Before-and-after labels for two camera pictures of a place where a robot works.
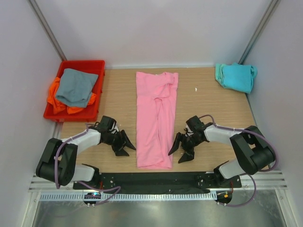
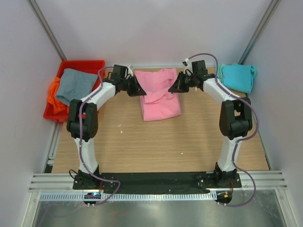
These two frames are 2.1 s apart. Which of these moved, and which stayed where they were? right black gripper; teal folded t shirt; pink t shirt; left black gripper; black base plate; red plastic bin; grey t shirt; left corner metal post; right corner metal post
Moved: right black gripper; pink t shirt; left black gripper
Stayed: black base plate; left corner metal post; teal folded t shirt; red plastic bin; right corner metal post; grey t shirt
